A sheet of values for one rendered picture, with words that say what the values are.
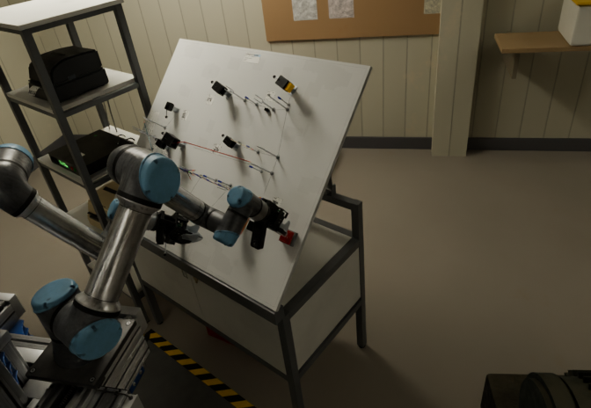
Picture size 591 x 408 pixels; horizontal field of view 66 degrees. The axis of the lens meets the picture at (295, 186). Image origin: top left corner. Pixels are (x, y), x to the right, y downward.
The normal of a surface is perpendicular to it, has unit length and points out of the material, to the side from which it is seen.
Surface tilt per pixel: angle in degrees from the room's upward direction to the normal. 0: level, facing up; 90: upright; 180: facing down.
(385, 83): 90
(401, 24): 90
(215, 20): 90
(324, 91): 45
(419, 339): 0
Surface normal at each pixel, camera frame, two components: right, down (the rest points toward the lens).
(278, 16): -0.22, 0.55
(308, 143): -0.51, -0.25
